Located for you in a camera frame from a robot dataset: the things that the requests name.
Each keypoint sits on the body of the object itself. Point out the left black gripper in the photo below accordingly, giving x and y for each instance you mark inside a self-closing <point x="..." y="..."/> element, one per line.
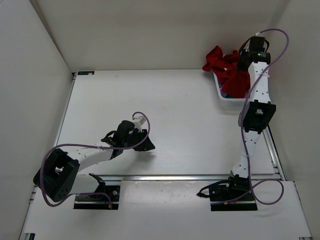
<point x="147" y="145"/>

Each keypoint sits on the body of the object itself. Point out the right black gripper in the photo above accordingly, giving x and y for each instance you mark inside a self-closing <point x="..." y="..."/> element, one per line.
<point x="239" y="66"/>

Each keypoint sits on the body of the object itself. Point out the red t shirt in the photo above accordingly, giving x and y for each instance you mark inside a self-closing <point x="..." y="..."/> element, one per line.
<point x="235" y="82"/>

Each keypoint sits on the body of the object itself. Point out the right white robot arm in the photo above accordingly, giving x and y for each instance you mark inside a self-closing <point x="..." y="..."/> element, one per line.
<point x="258" y="110"/>

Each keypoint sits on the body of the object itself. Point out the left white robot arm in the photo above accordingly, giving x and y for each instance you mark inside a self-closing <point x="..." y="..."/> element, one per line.
<point x="59" y="174"/>

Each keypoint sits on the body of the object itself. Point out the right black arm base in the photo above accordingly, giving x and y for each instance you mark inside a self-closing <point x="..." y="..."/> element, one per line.
<point x="229" y="195"/>

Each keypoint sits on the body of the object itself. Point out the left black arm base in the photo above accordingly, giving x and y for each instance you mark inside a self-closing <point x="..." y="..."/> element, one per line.
<point x="93" y="193"/>

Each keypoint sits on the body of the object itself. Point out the purple t shirt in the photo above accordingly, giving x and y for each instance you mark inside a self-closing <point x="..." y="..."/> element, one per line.
<point x="220" y="86"/>

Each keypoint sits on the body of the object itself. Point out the white plastic basket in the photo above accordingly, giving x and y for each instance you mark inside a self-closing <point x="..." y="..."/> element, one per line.
<point x="224" y="99"/>

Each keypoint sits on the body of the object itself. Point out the black label sticker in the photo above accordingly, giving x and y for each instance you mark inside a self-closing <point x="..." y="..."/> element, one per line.
<point x="85" y="73"/>

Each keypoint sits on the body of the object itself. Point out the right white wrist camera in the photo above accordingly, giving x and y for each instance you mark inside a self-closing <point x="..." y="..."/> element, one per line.
<point x="260" y="34"/>

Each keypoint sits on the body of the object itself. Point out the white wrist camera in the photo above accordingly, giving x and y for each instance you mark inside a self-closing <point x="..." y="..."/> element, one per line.
<point x="260" y="34"/>
<point x="138" y="122"/>

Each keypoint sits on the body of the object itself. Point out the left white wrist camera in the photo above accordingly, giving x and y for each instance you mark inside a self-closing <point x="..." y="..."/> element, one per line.
<point x="138" y="122"/>

